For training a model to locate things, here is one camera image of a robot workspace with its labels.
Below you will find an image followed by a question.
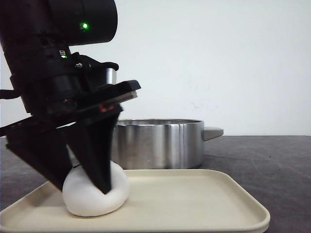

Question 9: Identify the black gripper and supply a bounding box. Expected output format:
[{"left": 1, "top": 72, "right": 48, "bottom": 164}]
[{"left": 0, "top": 52, "right": 140, "bottom": 194}]

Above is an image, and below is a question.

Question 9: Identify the panda bun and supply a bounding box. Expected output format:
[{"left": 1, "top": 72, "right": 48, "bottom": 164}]
[{"left": 62, "top": 149, "right": 130, "bottom": 217}]

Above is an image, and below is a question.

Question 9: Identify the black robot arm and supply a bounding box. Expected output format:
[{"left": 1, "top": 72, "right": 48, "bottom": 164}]
[{"left": 0, "top": 0, "right": 140, "bottom": 194}]

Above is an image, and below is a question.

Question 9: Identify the stainless steel pot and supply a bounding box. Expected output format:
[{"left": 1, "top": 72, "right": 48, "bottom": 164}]
[{"left": 111, "top": 119, "right": 224, "bottom": 169}]

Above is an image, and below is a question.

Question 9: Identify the beige plastic tray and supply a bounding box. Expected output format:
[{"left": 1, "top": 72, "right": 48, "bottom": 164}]
[{"left": 0, "top": 169, "right": 270, "bottom": 233}]

